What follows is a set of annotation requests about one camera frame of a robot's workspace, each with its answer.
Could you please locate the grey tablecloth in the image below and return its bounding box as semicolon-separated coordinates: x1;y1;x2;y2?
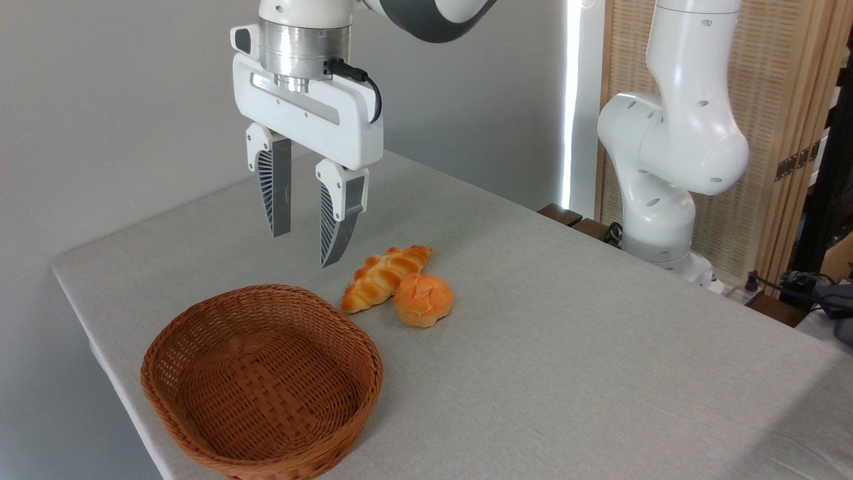
52;150;853;480

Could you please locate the braided bread loaf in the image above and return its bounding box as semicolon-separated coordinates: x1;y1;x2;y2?
341;245;433;315

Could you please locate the black vertical stand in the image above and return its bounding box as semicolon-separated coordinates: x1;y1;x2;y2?
793;33;853;274

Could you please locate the round orange bread bun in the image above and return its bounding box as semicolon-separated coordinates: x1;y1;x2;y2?
393;272;455;329

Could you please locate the wooden woven folding screen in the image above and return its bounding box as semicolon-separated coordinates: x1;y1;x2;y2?
600;0;853;287

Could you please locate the brown wicker basket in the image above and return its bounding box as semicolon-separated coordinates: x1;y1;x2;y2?
140;284;385;480

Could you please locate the dark metal screen hinge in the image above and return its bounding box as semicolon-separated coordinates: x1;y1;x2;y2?
774;141;822;182

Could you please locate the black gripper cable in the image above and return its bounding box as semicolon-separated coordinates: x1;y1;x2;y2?
325;59;383;125

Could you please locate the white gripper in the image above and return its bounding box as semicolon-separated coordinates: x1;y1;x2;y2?
232;53;385;269

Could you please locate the black power adapter with cable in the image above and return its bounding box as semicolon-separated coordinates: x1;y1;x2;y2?
746;269;853;317

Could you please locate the dark brown wooden block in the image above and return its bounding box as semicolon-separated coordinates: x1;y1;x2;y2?
746;293;808;328
572;218;620;247

